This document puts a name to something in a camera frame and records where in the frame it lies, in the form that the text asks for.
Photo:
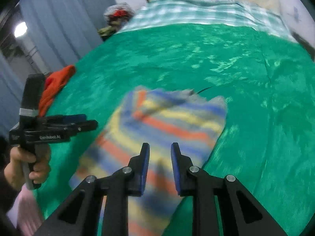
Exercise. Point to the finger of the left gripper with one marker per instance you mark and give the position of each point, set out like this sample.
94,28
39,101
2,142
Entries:
73,128
63,119

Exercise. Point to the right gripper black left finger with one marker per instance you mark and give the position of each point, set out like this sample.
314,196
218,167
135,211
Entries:
105,197

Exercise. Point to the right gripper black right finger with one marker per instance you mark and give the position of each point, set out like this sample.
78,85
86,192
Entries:
221,206

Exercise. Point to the striped knit sweater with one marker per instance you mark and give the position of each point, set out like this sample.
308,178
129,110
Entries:
159,118

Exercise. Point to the clothes pile beside bed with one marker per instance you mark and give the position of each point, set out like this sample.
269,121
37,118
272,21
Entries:
116,16

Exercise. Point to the person's left hand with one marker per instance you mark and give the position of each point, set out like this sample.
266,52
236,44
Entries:
14,174

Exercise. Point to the orange red garment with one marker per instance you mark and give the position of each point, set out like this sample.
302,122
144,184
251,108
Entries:
53,85

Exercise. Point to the dark window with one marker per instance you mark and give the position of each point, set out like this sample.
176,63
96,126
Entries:
17,46

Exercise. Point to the blue grey curtain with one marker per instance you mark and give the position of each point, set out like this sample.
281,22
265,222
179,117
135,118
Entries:
63,31

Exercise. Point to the green floral bedspread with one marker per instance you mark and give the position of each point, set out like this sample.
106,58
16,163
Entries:
268,85

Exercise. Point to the green checked bed sheet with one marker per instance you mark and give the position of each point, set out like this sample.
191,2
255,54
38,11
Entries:
232,13

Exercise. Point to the dark bedside table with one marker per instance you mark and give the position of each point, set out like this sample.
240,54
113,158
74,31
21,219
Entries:
305,44

